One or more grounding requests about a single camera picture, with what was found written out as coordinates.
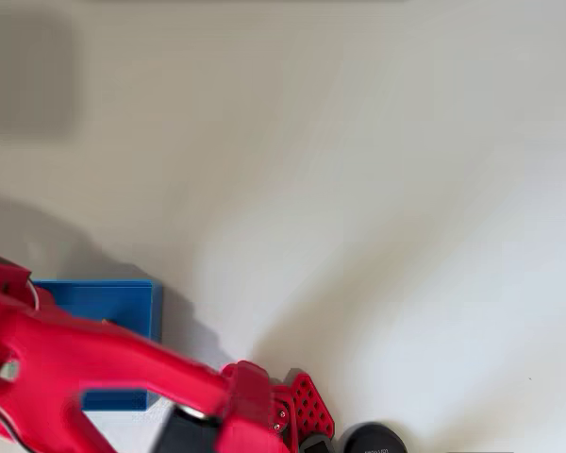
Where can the red robot arm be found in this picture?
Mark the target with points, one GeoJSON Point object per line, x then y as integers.
{"type": "Point", "coordinates": [99, 358]}

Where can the blue box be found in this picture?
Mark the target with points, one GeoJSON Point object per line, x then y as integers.
{"type": "Point", "coordinates": [122, 297]}

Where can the black gooseneck camera stand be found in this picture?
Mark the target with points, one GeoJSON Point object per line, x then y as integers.
{"type": "Point", "coordinates": [375, 441]}

